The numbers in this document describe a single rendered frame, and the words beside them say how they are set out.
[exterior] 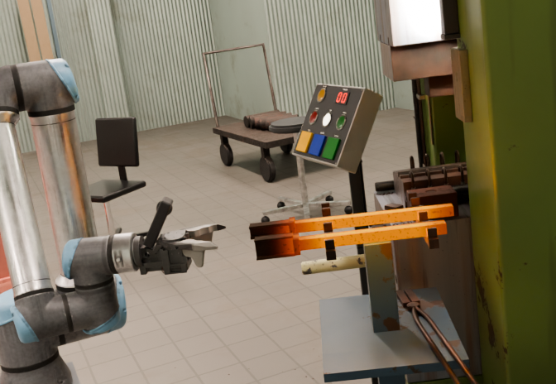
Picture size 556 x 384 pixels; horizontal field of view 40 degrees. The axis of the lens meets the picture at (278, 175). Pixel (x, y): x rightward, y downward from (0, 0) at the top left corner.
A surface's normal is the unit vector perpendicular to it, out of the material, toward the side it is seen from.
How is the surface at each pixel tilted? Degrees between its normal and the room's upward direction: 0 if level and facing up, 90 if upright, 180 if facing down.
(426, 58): 90
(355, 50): 90
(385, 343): 0
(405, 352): 0
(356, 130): 90
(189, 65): 90
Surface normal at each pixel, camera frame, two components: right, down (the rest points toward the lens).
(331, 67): 0.38, 0.16
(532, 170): 0.00, 0.22
